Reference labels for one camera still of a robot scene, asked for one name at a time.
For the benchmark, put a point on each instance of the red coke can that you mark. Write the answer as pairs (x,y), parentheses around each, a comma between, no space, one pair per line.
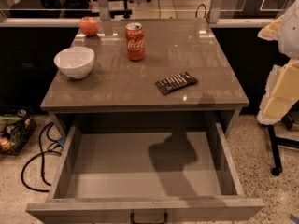
(134,34)

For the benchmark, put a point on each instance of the dark chocolate bar wrapper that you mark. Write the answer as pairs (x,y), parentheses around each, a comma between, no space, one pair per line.
(175,82)

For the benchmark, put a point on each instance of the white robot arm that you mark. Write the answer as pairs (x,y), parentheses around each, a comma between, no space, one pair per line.
(288,35)

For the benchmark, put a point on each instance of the black drawer handle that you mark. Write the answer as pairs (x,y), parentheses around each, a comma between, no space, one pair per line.
(148,218)

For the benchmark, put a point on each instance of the grey cabinet with glossy top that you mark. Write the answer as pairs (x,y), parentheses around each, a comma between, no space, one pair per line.
(118,84)

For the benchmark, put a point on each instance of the white ceramic bowl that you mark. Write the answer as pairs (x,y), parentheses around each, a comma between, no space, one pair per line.
(75,62)

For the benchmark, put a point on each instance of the black wire basket with items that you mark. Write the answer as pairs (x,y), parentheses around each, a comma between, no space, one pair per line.
(15,131)

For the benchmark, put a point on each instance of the black stand leg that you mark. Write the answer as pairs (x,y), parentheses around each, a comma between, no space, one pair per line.
(275,142)

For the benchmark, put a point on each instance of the open grey top drawer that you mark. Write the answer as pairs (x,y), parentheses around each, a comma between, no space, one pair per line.
(104,177)

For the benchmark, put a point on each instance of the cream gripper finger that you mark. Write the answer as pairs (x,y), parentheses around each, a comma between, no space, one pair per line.
(281,93)
(270,32)

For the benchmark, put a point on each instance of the red apple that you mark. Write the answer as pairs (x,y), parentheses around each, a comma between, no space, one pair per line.
(88,26)

